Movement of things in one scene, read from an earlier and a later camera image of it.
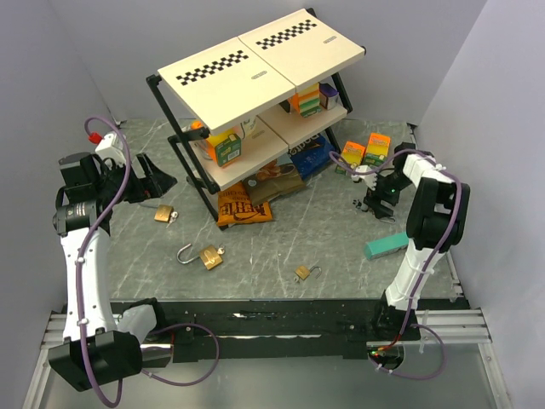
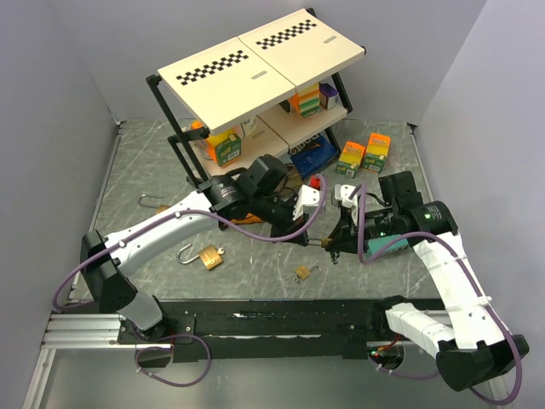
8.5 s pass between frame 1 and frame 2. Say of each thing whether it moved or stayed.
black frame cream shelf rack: stayed
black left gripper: moved
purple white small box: stayed
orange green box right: stayed
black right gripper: moved
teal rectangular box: stayed
